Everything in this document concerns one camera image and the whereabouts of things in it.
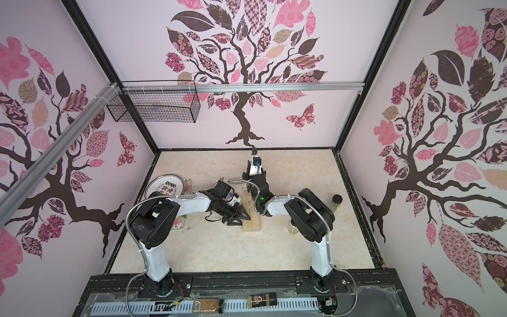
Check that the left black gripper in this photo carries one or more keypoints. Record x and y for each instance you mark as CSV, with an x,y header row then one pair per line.
x,y
240,215

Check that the wooden block with nails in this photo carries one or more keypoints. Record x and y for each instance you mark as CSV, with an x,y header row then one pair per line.
x,y
252,225

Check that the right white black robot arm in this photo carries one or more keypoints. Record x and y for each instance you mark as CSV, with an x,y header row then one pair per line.
x,y
311,217

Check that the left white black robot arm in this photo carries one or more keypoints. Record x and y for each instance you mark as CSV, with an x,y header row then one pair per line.
x,y
150,221

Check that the glass jar black lid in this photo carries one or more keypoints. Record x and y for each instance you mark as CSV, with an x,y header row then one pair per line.
x,y
292,228

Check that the floral cloth mat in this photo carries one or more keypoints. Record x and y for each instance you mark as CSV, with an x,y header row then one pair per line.
x,y
180,221

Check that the white round plate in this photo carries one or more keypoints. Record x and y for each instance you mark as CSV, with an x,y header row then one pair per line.
x,y
168,184

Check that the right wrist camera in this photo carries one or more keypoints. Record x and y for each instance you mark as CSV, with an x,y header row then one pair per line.
x,y
255,166

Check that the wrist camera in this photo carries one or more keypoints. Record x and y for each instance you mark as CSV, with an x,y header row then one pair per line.
x,y
226,193
255,166

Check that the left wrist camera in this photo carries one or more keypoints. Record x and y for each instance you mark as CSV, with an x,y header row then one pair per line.
x,y
226,193

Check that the rear aluminium rail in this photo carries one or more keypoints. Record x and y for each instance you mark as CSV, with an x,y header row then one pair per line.
x,y
260,87

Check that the aluminium rail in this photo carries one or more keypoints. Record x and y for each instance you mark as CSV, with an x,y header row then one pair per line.
x,y
19,192
260,87

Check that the white slotted cable duct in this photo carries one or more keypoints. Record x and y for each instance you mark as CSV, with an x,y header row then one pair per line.
x,y
228,306

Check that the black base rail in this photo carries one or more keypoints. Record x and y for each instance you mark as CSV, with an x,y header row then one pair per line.
x,y
358,292

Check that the black wire basket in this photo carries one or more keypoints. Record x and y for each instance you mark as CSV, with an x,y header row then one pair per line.
x,y
171,101

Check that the left aluminium rail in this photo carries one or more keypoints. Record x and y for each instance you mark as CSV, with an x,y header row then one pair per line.
x,y
19,192

